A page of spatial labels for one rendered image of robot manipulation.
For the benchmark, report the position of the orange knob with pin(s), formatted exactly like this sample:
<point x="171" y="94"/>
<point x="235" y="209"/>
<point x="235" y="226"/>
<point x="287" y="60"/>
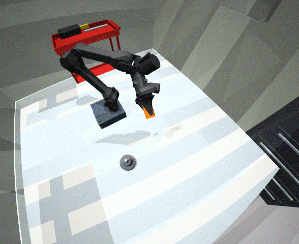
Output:
<point x="147" y="114"/>

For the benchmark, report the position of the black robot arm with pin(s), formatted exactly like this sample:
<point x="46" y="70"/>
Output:
<point x="120" y="60"/>

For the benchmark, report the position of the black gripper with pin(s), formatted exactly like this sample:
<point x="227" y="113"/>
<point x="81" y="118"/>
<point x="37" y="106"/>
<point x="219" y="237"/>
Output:
<point x="144" y="93"/>

